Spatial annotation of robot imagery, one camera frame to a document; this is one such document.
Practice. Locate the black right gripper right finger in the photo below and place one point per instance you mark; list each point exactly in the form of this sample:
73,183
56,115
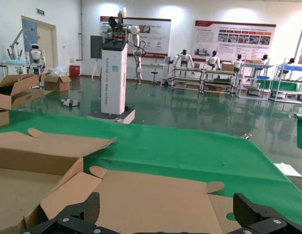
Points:
246,209

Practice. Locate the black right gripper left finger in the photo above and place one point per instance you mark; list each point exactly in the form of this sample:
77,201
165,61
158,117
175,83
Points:
87,209

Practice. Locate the open brown cardboard box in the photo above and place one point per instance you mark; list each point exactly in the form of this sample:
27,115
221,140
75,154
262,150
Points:
153,200
31,156

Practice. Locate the open stacked cardboard box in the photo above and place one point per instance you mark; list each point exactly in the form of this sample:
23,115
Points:
1,118

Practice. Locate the open cardboard floor box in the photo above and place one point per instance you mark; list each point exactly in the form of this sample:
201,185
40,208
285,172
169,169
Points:
54,84

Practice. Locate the tilted stacked cardboard box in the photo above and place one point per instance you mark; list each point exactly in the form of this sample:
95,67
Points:
22,95

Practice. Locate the cardboard box on rack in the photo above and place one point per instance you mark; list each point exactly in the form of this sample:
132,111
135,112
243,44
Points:
228,66

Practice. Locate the small cardboard box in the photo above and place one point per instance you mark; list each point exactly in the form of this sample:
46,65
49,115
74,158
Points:
197,65

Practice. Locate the white paper sheets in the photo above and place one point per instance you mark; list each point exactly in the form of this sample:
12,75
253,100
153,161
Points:
287,169

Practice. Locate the green table cloth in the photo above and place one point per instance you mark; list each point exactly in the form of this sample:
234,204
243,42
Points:
177,151

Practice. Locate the small device on floor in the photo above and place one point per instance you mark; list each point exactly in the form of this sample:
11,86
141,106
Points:
69,103

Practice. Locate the white shelf rack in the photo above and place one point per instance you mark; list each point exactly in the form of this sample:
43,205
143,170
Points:
287,94
255,65

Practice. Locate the blue plastic tray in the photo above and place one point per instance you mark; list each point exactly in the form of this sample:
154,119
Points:
263,77

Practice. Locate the red bin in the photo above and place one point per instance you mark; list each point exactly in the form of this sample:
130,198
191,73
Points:
74,71

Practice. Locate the clear plastic bags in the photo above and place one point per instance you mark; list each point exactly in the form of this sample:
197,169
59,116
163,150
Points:
57,71

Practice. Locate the white black humanoid robot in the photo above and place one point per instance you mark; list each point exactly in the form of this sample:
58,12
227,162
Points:
291,60
238,64
212,59
183,58
264,58

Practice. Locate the black round stool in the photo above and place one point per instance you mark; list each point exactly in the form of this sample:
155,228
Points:
154,72

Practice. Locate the white floor machine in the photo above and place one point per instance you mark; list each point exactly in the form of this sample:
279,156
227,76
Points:
166,73

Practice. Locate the dark screen on white stand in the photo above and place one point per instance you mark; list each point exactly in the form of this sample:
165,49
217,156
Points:
95,47

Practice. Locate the small white round-head robot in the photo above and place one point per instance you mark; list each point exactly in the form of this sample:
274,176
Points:
34,54

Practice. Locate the blue plastic sheet pile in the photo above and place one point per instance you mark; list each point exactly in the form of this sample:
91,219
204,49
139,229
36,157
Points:
13,62

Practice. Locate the wide red framed display board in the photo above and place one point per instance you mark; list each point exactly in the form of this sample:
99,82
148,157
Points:
238,41

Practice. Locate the green exit sign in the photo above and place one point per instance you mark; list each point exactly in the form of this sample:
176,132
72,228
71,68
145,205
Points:
40,11

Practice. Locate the pipe frame rack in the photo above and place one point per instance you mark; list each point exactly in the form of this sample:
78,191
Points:
187,69
218,72

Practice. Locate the metal pipe frame workbench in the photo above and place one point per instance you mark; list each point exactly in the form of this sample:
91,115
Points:
9,65

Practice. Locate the beige door with frame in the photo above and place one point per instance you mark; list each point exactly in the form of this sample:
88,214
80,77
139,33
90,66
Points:
45,39

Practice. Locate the grey wall pipe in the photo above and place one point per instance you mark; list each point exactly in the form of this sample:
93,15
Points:
81,29

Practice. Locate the red framed wall display board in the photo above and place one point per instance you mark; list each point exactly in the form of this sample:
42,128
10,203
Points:
156,36

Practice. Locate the white crane frame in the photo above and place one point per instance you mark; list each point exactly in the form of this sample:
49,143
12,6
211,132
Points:
17,37

